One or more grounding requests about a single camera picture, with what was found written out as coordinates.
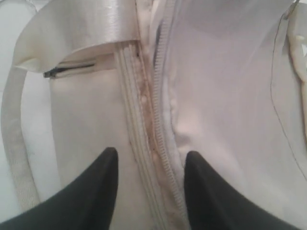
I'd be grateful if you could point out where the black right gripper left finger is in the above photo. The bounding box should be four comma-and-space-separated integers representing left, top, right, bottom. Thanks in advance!
0, 148, 118, 230

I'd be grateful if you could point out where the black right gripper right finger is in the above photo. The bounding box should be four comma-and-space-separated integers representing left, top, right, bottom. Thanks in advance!
184, 151, 307, 230

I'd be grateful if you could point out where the cream satin duffel bag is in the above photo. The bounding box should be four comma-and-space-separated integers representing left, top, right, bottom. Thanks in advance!
0, 0, 307, 230

